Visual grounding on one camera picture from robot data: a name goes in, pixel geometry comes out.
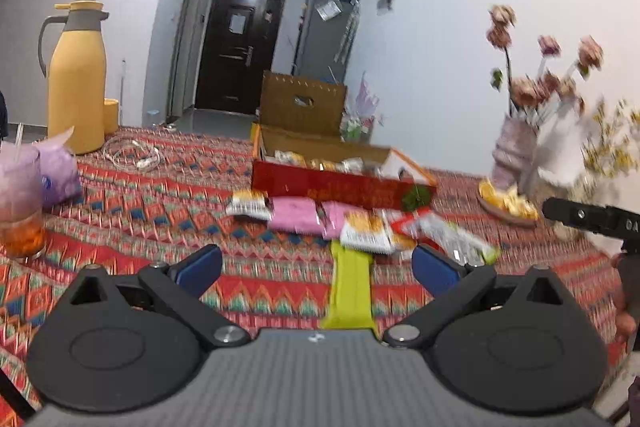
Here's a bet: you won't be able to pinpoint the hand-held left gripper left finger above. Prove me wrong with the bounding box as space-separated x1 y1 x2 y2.
57 244 251 349

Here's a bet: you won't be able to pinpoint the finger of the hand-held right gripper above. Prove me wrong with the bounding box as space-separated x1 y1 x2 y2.
542 197 623 238

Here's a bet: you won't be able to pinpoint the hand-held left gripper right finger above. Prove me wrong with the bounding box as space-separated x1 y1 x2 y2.
382 244 576 349

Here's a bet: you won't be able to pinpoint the pile of snack packets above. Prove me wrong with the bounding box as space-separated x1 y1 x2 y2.
226 189 501 265

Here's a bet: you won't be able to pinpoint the long green snack packet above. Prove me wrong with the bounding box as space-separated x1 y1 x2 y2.
321 239 374 330

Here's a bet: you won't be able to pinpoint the pink snack packet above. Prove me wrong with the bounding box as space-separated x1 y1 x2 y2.
321 202 368 240
269 198 322 234

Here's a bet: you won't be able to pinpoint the red cardboard box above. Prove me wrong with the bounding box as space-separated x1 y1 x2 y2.
250 123 437 212

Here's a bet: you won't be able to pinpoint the heap of snack packets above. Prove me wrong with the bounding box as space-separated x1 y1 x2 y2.
272 150 383 175

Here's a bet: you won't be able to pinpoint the person's right hand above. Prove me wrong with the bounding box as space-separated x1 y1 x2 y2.
612 252 635 344

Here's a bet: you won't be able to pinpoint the floral patterned vase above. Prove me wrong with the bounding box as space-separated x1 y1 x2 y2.
537 122 603 243

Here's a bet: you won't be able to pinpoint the shallow beige bowl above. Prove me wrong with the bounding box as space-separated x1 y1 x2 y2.
477 192 541 228

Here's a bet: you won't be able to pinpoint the patterned red tablecloth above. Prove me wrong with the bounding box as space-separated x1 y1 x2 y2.
0 127 628 413

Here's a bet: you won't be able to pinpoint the yellow flower branches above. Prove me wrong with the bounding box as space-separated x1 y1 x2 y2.
580 97 640 180

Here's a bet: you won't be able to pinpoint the dried pink roses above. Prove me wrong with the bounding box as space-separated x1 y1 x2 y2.
487 4 606 118

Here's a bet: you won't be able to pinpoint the cluttered storage shelf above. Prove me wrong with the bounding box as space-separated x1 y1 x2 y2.
340 107 376 142

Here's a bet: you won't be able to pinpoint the purple tissue pack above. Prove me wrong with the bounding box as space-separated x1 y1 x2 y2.
37 127 83 208

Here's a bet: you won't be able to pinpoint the yellow cup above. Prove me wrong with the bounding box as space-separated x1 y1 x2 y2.
103 98 121 135

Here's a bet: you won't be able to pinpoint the brown chair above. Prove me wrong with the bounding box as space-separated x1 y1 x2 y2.
260 71 348 140

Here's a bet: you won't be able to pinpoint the clear plastic drink cup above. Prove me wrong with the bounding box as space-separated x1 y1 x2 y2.
0 142 46 260

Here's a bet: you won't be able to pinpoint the dark entrance door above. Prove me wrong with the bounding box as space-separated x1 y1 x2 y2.
195 0 287 115

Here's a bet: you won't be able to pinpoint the yellow thermos jug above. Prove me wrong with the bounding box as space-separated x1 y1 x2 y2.
39 0 111 155

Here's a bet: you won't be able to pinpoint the interior door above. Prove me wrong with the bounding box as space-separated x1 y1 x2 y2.
169 0 207 118

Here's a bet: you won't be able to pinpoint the grey refrigerator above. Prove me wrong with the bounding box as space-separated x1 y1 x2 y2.
294 0 361 82

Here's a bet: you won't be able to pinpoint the white cable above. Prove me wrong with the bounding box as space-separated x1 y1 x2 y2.
102 139 163 170

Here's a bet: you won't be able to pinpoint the purple wall decoration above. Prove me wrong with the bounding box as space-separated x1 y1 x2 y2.
355 72 382 118

